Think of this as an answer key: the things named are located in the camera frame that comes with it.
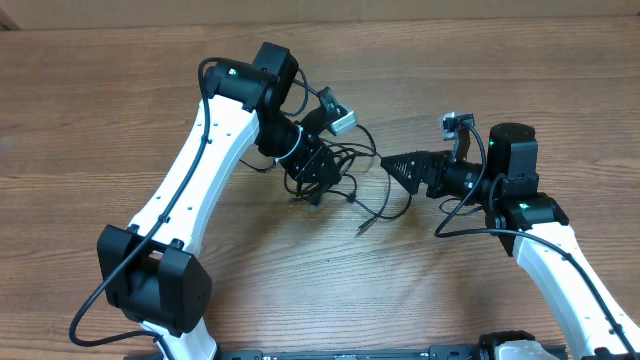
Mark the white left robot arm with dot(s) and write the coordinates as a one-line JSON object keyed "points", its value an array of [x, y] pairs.
{"points": [[150, 269]]}

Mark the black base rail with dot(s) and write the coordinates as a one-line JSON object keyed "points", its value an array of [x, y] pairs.
{"points": [[481, 351]]}

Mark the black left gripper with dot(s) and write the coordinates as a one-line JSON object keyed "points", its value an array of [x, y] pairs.
{"points": [[304, 170]]}

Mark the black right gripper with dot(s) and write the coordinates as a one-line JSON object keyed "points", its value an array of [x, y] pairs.
{"points": [[436, 161]]}

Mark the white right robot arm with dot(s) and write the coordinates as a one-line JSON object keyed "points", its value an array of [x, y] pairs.
{"points": [[531, 226]]}

